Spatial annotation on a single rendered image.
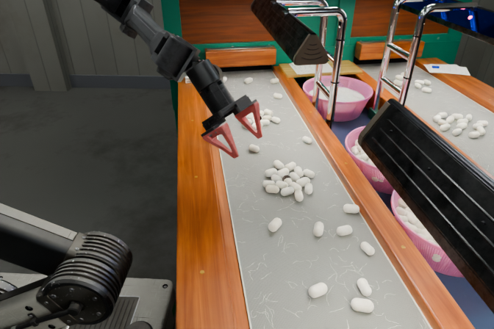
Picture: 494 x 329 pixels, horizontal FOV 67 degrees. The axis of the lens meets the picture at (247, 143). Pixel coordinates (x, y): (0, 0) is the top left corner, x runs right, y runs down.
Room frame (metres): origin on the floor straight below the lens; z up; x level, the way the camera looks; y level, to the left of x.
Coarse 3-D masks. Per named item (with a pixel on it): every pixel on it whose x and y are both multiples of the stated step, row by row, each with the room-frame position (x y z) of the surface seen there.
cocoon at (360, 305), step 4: (352, 300) 0.41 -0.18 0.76; (356, 300) 0.41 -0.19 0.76; (360, 300) 0.41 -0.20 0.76; (364, 300) 0.41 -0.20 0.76; (368, 300) 0.41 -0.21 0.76; (352, 304) 0.40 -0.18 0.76; (356, 304) 0.40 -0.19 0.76; (360, 304) 0.40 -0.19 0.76; (364, 304) 0.40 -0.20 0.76; (368, 304) 0.40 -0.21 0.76; (372, 304) 0.40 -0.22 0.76; (356, 308) 0.40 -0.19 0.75; (360, 308) 0.40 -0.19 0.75; (364, 308) 0.40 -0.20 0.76; (368, 308) 0.40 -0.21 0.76; (372, 308) 0.40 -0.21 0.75; (368, 312) 0.39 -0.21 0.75
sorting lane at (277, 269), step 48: (240, 96) 1.32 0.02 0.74; (240, 144) 0.97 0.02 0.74; (288, 144) 0.97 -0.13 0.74; (240, 192) 0.73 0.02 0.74; (336, 192) 0.73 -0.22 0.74; (240, 240) 0.57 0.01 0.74; (288, 240) 0.57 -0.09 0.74; (336, 240) 0.57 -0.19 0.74; (288, 288) 0.45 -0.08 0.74; (336, 288) 0.45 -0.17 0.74; (384, 288) 0.45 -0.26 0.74
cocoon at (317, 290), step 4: (316, 284) 0.44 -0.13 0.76; (320, 284) 0.44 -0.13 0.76; (324, 284) 0.44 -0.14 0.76; (312, 288) 0.43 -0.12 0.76; (316, 288) 0.43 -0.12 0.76; (320, 288) 0.43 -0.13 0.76; (324, 288) 0.43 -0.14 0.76; (312, 292) 0.43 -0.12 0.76; (316, 292) 0.43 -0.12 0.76; (320, 292) 0.43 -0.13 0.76; (324, 292) 0.43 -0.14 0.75; (312, 296) 0.42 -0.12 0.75; (316, 296) 0.42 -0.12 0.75
